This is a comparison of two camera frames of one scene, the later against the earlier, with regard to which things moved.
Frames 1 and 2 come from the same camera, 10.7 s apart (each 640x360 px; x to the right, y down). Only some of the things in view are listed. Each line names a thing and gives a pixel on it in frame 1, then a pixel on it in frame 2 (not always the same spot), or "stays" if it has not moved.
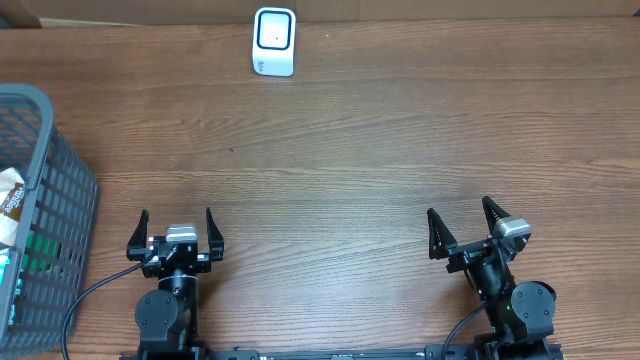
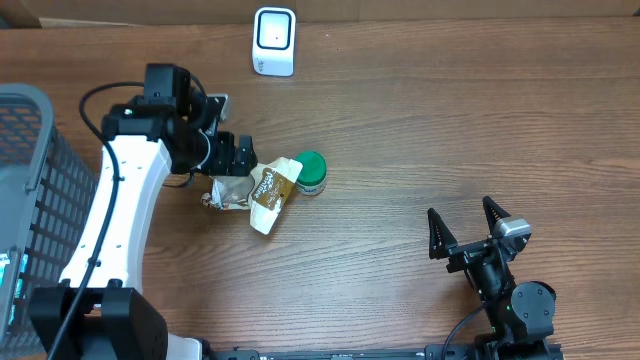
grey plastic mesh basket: x=57 y=265 stays
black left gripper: x=136 y=249 → x=222 y=163
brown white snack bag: x=11 y=195 → x=264 y=191
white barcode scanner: x=274 y=41 stays
